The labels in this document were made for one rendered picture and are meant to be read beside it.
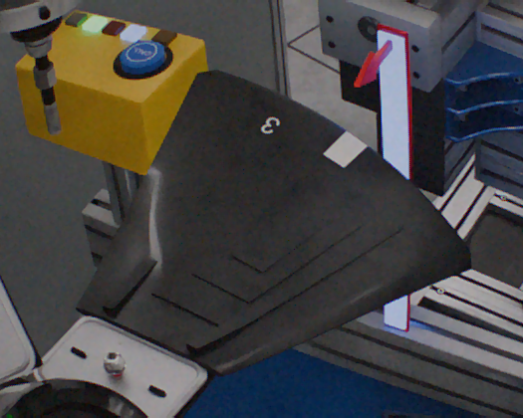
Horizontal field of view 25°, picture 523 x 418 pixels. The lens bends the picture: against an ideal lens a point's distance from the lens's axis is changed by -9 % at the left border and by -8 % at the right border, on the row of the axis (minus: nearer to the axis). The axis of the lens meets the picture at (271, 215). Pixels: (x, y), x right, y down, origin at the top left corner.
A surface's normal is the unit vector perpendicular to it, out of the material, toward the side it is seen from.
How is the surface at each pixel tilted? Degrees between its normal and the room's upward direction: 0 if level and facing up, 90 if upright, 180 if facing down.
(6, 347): 54
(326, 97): 0
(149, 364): 7
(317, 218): 17
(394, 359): 90
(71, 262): 90
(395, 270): 25
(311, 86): 0
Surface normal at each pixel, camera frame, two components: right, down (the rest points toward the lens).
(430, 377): -0.50, 0.63
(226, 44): 0.86, 0.31
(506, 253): -0.07, -0.71
